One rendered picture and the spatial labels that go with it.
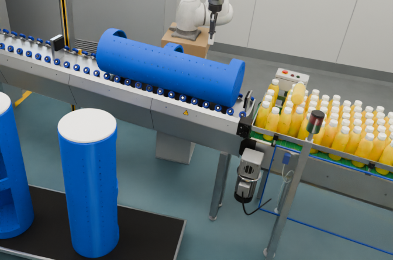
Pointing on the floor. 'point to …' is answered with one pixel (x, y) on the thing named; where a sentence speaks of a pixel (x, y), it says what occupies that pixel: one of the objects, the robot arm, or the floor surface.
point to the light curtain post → (66, 4)
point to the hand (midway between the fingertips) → (211, 38)
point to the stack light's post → (289, 197)
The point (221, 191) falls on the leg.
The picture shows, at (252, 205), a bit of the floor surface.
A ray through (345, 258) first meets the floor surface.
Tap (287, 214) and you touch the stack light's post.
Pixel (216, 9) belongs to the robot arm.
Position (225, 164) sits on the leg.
